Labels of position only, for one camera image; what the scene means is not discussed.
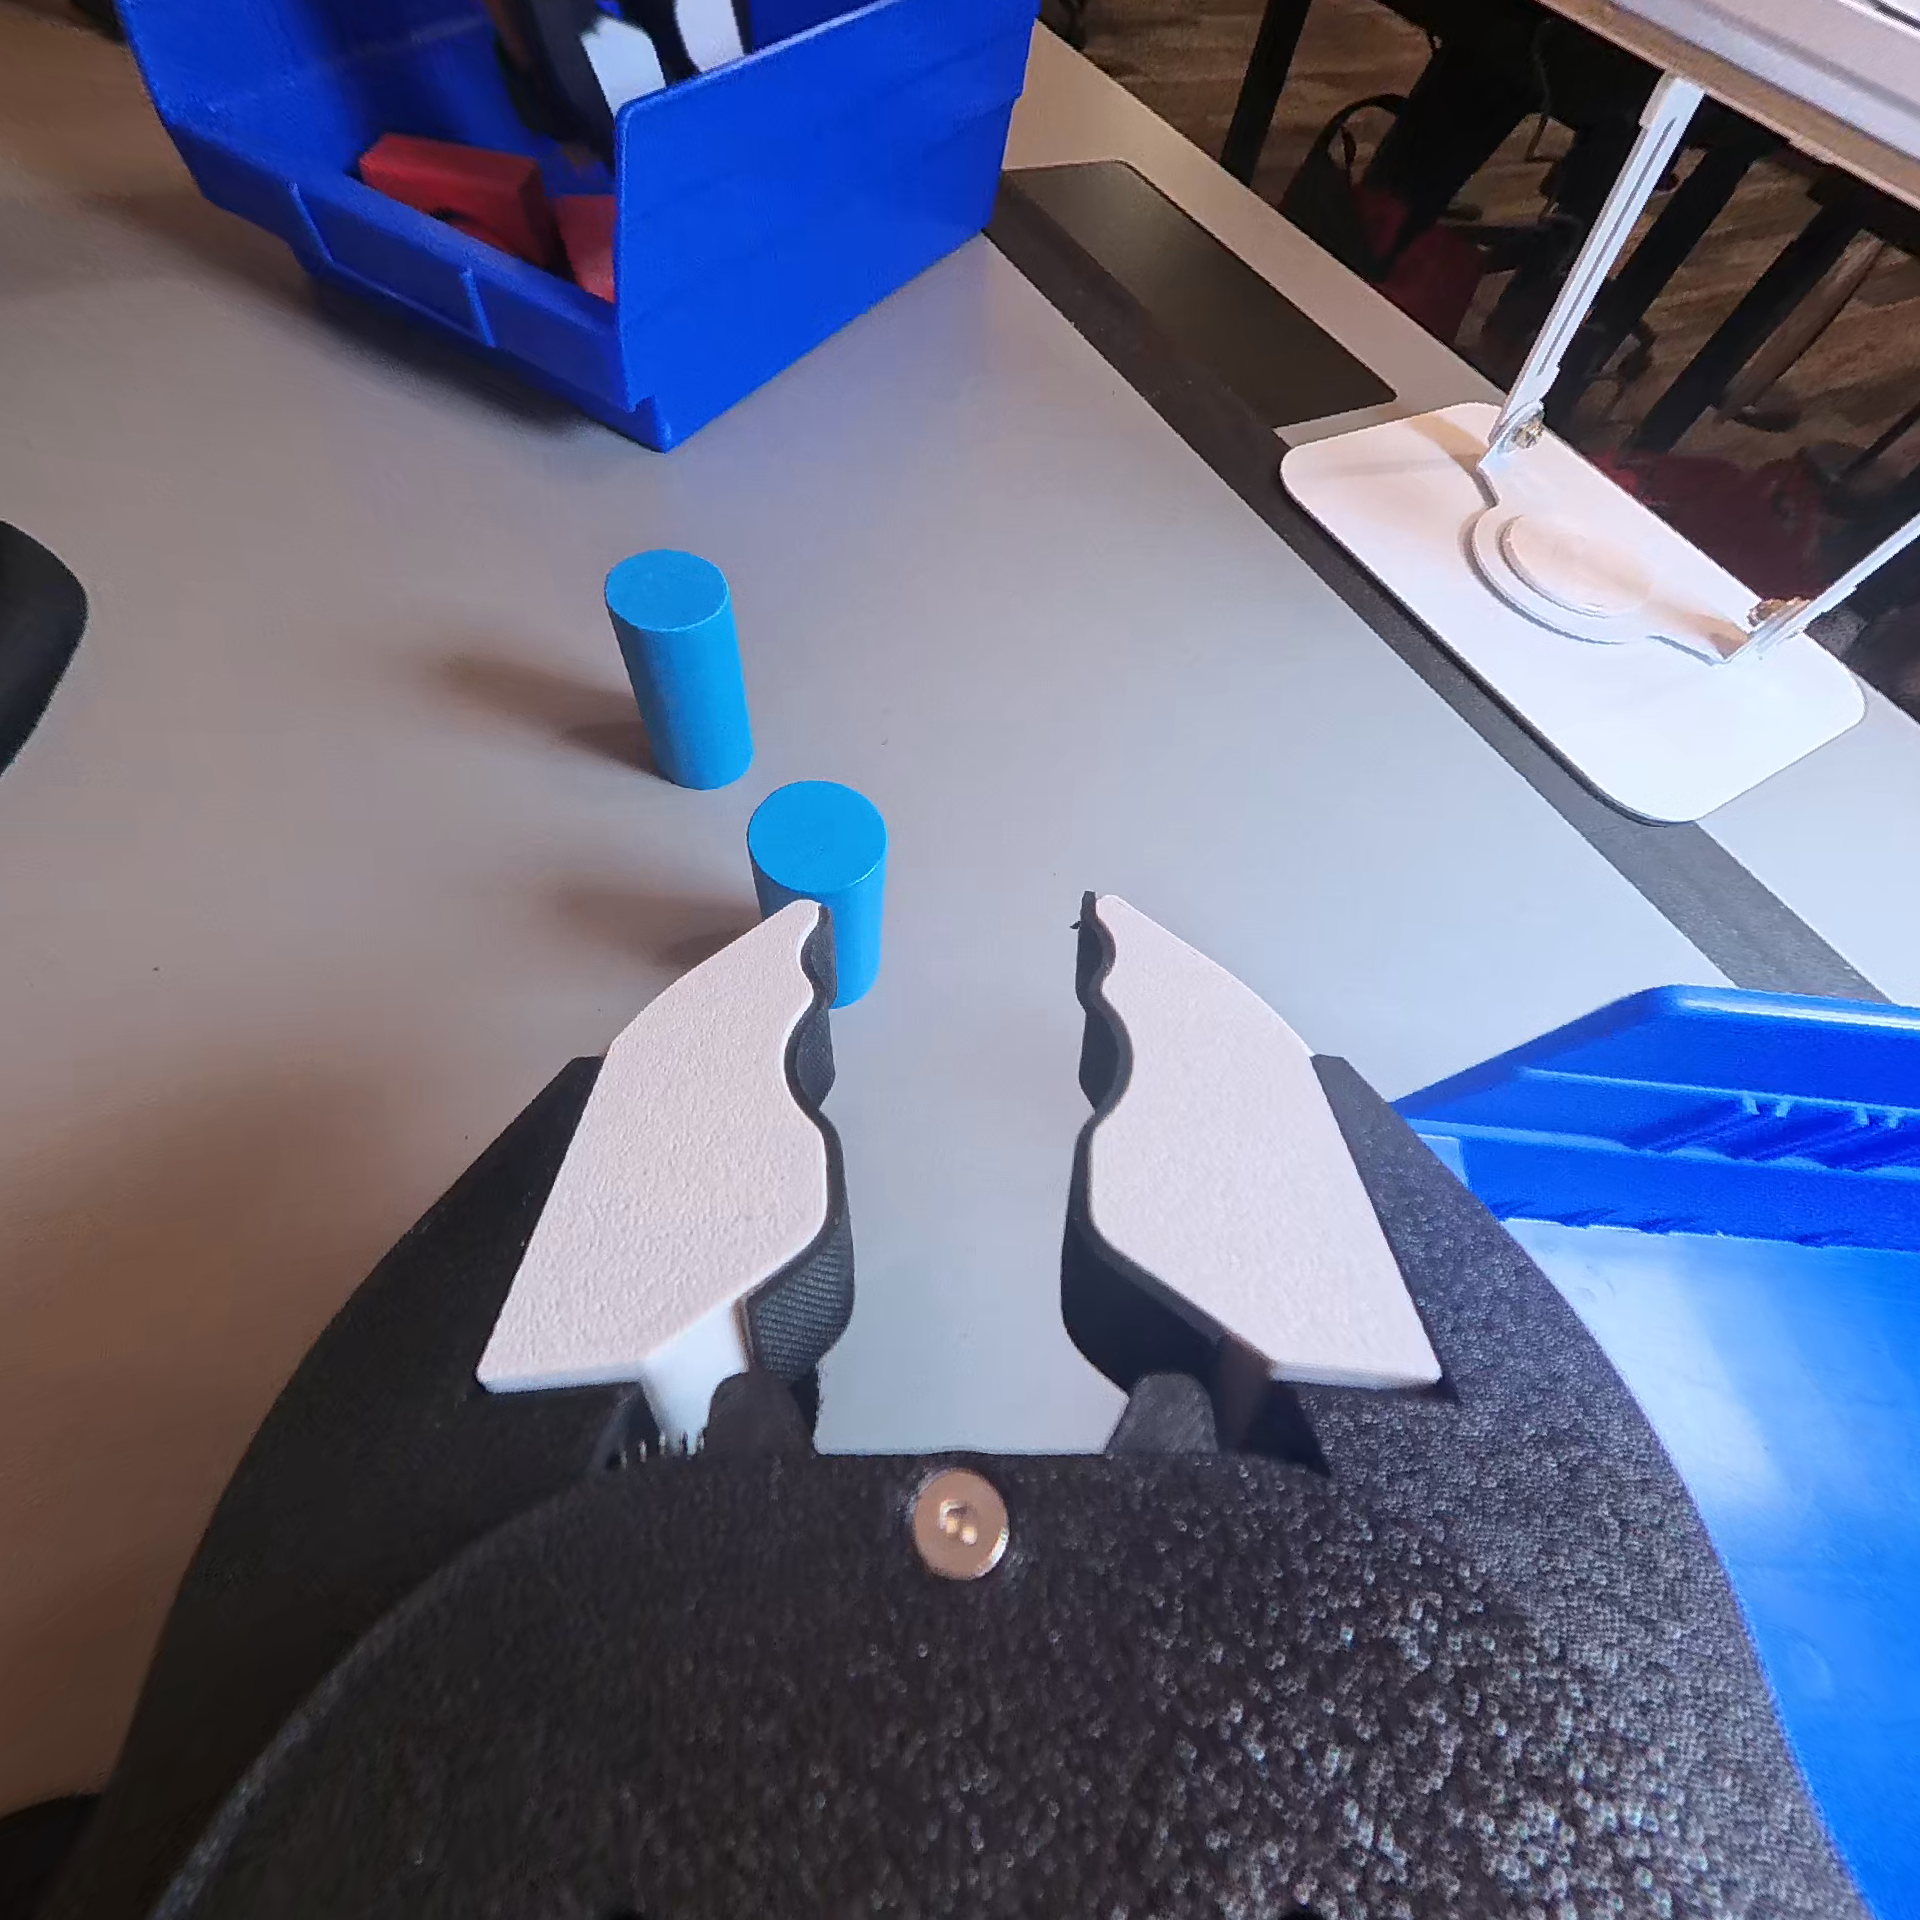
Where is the white document stand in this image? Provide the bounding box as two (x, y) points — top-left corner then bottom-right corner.
(1279, 0), (1920, 828)

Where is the red and black bag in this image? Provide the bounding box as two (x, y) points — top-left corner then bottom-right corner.
(1283, 89), (1501, 338)

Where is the blue wooden cylinder block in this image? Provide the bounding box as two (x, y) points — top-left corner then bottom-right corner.
(748, 780), (888, 1011)
(604, 548), (756, 793)

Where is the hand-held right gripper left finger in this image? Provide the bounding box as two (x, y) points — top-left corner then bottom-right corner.
(473, 897), (859, 1457)

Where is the red rectangular wooden block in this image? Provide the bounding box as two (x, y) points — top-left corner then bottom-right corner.
(556, 193), (622, 303)

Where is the red arch block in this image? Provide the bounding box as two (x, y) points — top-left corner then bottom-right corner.
(356, 132), (561, 274)

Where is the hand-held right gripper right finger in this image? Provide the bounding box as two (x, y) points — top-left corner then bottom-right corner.
(1057, 892), (1446, 1450)

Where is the blue plastic bin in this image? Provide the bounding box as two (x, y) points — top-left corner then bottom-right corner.
(111, 0), (1045, 454)
(1391, 982), (1920, 1920)

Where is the black padded armrest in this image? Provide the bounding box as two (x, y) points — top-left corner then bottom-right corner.
(0, 522), (89, 780)

